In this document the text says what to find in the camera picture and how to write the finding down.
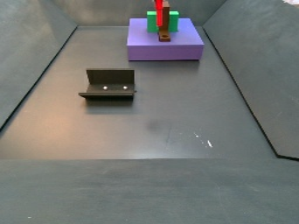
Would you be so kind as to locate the red peg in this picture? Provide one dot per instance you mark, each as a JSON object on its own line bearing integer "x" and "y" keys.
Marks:
{"x": 159, "y": 8}

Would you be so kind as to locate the purple base board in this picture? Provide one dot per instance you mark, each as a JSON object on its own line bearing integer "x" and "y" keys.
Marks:
{"x": 144, "y": 47}

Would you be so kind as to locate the brown L-shaped block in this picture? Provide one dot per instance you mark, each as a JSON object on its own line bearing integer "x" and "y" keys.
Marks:
{"x": 163, "y": 30}

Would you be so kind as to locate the green U-shaped block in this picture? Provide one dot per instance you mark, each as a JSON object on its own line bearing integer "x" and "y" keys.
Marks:
{"x": 151, "y": 21}

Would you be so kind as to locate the black metal bracket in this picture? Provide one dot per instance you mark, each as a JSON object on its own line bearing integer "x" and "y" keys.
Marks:
{"x": 109, "y": 83}

